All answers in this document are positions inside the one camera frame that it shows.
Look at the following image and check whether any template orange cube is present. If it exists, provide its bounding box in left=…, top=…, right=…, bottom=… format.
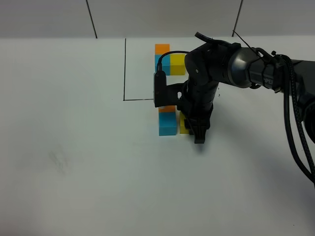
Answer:
left=155, top=44, right=170, bottom=55

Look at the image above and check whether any black camera cable left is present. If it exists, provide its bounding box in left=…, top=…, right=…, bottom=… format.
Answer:
left=282, top=55, right=315, bottom=190

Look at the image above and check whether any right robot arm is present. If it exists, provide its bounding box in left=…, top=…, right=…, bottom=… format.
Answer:
left=183, top=33, right=315, bottom=144

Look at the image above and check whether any black camera cable right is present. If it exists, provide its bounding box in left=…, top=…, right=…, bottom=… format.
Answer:
left=157, top=50, right=191, bottom=73

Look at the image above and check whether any black camera cable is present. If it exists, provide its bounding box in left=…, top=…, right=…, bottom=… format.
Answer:
left=157, top=50, right=191, bottom=73
left=282, top=55, right=315, bottom=190

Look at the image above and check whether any template yellow cube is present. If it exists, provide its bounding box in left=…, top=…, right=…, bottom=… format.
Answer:
left=170, top=54, right=186, bottom=76

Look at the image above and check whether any template blue cube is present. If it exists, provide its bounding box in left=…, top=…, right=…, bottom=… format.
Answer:
left=155, top=55, right=170, bottom=76

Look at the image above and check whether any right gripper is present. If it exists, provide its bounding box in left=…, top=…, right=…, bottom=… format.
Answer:
left=178, top=81, right=214, bottom=144

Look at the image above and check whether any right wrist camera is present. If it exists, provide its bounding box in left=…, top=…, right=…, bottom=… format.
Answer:
left=154, top=71, right=184, bottom=108

